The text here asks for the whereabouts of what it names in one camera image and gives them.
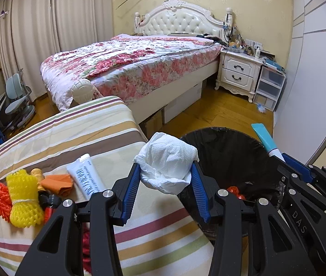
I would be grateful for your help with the blue box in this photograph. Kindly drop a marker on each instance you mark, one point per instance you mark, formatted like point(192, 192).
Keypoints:
point(273, 63)

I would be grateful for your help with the clutter of small items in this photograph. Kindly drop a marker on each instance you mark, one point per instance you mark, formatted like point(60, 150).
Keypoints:
point(239, 44)

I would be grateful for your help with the white tissue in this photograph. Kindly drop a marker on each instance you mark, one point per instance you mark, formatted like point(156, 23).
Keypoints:
point(166, 158)

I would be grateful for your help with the dark clothes pile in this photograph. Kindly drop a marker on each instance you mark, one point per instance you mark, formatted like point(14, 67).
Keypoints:
point(213, 38)

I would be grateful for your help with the clear plastic drawer unit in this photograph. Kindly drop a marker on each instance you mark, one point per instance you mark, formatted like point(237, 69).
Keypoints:
point(269, 87)

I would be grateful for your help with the floral quilt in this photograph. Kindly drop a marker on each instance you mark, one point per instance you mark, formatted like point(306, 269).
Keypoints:
point(140, 60)

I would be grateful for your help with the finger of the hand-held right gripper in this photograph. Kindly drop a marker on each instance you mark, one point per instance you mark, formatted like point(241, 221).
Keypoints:
point(289, 184)
point(298, 166)

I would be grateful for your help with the orange packet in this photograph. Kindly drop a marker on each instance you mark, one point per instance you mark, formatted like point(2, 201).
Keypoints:
point(59, 184)

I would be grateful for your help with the white nightstand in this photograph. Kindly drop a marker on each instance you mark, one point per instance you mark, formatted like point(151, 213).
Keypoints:
point(237, 69)

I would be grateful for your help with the white tufted bed frame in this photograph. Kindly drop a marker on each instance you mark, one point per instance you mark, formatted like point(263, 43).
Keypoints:
point(177, 20)

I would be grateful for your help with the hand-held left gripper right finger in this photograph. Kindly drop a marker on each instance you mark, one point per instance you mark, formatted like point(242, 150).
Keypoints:
point(200, 191)

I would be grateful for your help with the yellow bottle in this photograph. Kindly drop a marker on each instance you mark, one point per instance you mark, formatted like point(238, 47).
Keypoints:
point(38, 182)

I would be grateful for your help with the teal and white tube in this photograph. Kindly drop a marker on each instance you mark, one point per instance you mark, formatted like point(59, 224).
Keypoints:
point(263, 138)

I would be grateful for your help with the white tube with blue print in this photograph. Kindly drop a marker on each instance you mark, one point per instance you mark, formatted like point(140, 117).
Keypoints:
point(85, 178)

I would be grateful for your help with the grey blue desk chair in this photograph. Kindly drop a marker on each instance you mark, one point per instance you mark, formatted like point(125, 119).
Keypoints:
point(17, 92)

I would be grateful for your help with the black trash bin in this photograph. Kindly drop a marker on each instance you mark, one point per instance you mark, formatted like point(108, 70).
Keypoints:
point(232, 155)

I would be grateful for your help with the crumpled plastic wrapper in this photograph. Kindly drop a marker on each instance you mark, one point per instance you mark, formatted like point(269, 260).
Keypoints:
point(261, 108)

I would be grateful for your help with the brown cardboard box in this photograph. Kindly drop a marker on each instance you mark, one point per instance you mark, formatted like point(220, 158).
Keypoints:
point(153, 123)

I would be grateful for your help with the beige curtain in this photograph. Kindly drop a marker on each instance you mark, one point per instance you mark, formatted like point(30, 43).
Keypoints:
point(82, 8)
point(27, 34)

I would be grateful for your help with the white ribbed bedpost ball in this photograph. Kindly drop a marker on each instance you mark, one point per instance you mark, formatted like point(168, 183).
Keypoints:
point(82, 90)

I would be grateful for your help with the white storage box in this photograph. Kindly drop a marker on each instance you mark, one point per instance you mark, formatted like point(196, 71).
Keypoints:
point(183, 103)

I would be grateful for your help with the red mesh net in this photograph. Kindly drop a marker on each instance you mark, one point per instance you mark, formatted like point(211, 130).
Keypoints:
point(235, 192)
point(86, 241)

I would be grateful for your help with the black plastic object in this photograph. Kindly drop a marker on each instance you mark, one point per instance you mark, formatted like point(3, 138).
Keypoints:
point(54, 200)

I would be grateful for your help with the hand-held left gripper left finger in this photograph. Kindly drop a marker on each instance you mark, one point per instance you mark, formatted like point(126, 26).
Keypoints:
point(131, 191)

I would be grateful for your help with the white wardrobe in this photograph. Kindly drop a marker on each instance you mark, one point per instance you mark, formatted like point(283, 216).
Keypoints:
point(309, 77)

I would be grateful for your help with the striped bed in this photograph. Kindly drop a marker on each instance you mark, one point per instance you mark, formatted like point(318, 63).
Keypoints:
point(94, 126)

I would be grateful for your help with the yellow foam net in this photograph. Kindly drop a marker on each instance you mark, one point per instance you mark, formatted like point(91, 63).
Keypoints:
point(22, 195)

